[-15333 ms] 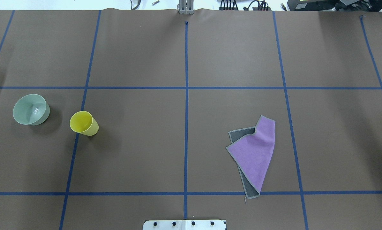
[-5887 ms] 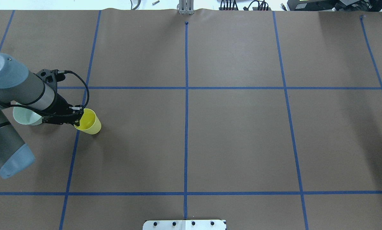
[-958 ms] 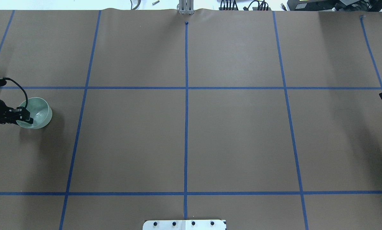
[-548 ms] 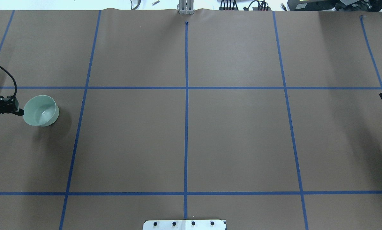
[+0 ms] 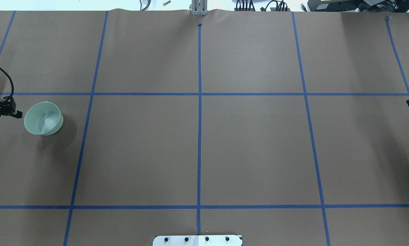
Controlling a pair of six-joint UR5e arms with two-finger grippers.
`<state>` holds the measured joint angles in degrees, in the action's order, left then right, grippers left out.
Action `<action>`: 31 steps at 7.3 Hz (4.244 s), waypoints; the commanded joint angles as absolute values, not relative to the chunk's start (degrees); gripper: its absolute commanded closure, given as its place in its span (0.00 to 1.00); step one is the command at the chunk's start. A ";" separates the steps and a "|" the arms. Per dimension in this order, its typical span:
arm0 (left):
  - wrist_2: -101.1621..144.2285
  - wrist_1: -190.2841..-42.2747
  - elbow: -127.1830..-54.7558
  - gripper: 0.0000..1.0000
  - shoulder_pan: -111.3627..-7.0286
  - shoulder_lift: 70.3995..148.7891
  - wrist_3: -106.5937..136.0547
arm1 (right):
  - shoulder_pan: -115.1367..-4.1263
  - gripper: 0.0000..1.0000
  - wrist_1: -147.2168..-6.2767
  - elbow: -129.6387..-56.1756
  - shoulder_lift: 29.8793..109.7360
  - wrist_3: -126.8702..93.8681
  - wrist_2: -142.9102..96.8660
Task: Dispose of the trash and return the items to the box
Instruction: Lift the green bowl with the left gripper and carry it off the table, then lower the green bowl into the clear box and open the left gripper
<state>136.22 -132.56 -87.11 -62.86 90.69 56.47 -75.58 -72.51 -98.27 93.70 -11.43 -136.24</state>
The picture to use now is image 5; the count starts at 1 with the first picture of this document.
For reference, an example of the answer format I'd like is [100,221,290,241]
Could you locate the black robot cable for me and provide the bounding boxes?
[0,60,15,99]

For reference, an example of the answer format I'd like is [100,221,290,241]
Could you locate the white pedestal base plate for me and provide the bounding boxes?
[152,235,243,246]

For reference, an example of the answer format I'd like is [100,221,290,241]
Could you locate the aluminium frame post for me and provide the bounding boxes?
[189,0,208,16]

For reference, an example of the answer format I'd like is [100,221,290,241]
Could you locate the mint green bowl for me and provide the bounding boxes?
[24,101,64,136]

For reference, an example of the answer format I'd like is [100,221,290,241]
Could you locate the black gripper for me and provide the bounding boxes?
[0,96,23,119]

